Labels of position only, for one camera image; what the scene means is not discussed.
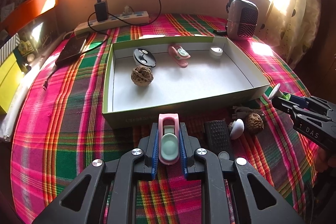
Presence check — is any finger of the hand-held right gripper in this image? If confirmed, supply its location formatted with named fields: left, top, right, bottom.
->
left=289, top=95, right=336, bottom=109
left=271, top=97, right=336, bottom=123

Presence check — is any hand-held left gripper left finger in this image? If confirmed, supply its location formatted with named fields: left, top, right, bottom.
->
left=31, top=123, right=160, bottom=224

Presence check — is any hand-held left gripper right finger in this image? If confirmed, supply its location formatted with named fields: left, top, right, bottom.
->
left=179, top=122, right=306, bottom=224

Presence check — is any pink clip with mint pad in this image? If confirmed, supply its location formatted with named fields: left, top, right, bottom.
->
left=168, top=44, right=191, bottom=68
left=158, top=113, right=181, bottom=165

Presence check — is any brown walnut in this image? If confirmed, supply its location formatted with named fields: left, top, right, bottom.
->
left=245, top=112, right=264, bottom=134
left=131, top=65, right=153, bottom=87

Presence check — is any black rectangular remote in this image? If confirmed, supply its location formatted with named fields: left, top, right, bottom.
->
left=204, top=120, right=235, bottom=161

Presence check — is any white ball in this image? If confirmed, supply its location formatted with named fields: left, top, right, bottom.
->
left=228, top=118, right=245, bottom=140

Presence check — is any green and white cardboard box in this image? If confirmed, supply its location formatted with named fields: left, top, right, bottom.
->
left=102, top=35, right=271, bottom=130

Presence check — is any white round jar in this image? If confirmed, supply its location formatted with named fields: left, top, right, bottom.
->
left=209, top=46, right=223, bottom=59

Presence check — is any black round case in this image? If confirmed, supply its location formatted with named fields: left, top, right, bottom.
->
left=133, top=48, right=156, bottom=67

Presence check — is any person's right hand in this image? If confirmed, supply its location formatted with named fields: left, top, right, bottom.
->
left=316, top=147, right=335, bottom=172

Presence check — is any cream dotted curtain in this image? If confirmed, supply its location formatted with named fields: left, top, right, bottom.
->
left=273, top=0, right=323, bottom=69

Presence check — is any plaid blanket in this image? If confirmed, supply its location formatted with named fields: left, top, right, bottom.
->
left=10, top=13, right=327, bottom=224

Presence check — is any grey portable heater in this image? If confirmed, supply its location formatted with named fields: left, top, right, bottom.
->
left=226, top=0, right=259, bottom=40

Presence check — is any black power bank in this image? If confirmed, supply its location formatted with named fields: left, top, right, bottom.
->
left=55, top=36, right=88, bottom=66

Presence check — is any white power strip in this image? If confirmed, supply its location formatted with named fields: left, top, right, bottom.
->
left=74, top=10, right=150, bottom=36

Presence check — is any black power adapter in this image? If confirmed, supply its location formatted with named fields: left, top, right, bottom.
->
left=94, top=0, right=109, bottom=22

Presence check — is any yellow box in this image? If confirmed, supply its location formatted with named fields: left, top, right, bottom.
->
left=0, top=56, right=25, bottom=114

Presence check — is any green printed tin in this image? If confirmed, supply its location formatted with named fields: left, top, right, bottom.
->
left=17, top=39, right=36, bottom=56

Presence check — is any orange tray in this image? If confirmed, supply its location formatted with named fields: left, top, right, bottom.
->
left=5, top=0, right=59, bottom=34

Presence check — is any short black USB cable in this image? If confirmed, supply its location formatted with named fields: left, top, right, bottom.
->
left=42, top=64, right=59, bottom=90

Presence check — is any long black charging cable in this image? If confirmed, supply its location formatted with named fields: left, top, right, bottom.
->
left=88, top=0, right=162, bottom=56

